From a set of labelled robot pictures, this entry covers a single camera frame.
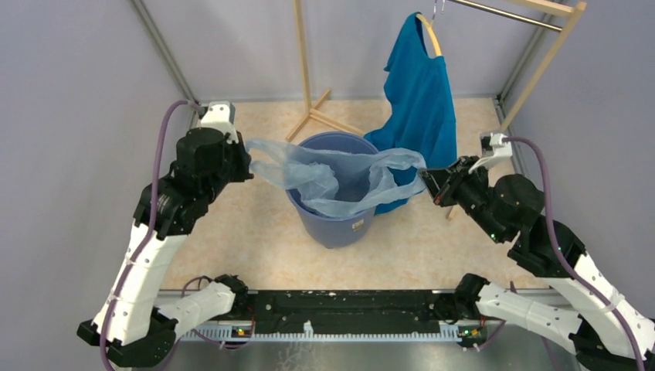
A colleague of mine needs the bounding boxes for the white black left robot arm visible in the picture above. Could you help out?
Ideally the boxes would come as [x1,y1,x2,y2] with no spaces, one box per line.
[77,128,252,370]

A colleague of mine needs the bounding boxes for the light blue plastic trash bag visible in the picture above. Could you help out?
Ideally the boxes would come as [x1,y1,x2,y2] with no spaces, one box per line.
[246,139,426,218]

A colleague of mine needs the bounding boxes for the blue plastic trash bin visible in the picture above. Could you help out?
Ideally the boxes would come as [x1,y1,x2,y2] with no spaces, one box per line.
[286,131,378,249]

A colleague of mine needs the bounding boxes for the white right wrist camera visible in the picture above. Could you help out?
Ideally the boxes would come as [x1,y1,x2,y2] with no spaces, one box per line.
[468,131,513,174]

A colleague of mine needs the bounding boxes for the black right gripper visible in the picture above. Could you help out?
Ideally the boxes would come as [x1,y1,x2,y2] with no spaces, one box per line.
[416,155,506,243]

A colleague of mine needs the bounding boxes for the blue t-shirt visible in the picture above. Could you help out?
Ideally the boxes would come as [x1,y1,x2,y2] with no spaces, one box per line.
[363,12,458,216]

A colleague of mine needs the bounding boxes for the wooden clothes hanger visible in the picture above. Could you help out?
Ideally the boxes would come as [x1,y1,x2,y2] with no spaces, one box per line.
[415,1,443,57]

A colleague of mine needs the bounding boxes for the wooden clothes rack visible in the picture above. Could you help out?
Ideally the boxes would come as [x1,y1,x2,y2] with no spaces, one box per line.
[285,0,588,221]

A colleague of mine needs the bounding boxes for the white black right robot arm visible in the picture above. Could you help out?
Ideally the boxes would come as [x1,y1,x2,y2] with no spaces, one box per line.
[417,156,654,370]

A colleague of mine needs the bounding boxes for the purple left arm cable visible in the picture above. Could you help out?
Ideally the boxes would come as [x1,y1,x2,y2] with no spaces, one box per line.
[98,100,205,371]

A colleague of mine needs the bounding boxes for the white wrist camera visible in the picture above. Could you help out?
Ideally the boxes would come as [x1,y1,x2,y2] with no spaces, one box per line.
[197,100,242,144]
[468,131,513,174]

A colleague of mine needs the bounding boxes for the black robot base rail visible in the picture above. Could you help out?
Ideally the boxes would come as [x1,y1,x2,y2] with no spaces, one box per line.
[217,290,488,335]

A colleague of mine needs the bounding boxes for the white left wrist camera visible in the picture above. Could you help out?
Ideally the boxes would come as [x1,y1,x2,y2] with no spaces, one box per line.
[197,100,242,144]

